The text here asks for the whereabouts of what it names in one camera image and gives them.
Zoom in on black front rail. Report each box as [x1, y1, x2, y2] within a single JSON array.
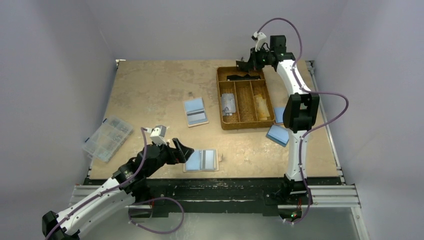
[[82, 177, 345, 219]]

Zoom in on clear plastic screw box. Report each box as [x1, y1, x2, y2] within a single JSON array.
[[82, 115, 134, 163]]

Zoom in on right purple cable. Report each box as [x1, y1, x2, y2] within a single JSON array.
[[256, 17, 350, 226]]

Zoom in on open beige card holder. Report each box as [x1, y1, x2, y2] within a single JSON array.
[[183, 92, 209, 128]]

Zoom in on silver cards in tray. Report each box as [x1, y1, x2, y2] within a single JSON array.
[[221, 93, 237, 117]]

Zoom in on blue card holder front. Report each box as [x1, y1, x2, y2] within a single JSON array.
[[266, 125, 289, 147]]

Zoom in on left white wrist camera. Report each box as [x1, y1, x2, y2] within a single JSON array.
[[146, 125, 167, 146]]

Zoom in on purple cable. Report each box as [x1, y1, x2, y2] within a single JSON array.
[[256, 17, 350, 226], [44, 127, 185, 240]]

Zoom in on open blue pink card holder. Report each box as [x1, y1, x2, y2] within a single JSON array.
[[273, 107, 285, 125]]

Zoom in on woven wicker tray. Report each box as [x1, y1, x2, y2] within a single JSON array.
[[216, 66, 275, 131]]

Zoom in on black object in tray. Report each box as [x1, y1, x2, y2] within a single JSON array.
[[226, 74, 262, 81]]

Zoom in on beige snap card holder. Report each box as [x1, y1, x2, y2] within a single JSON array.
[[182, 149, 220, 173]]

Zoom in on gold cards in tray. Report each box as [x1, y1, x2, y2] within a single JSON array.
[[253, 94, 270, 121]]

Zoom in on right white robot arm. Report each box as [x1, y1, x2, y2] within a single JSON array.
[[236, 32, 320, 197]]

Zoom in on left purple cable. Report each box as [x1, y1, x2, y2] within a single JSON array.
[[44, 127, 185, 240]]

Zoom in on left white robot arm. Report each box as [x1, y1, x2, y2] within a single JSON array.
[[42, 138, 195, 240]]

